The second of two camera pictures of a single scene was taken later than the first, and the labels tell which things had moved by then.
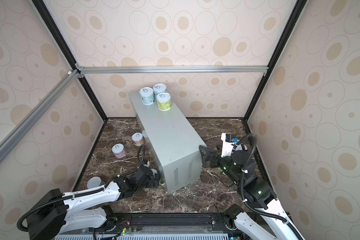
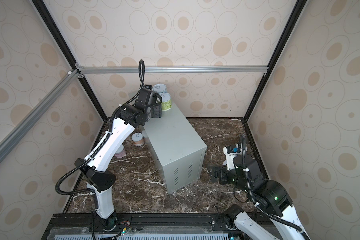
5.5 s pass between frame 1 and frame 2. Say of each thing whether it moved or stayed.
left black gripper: moved
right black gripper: moved
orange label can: stayed
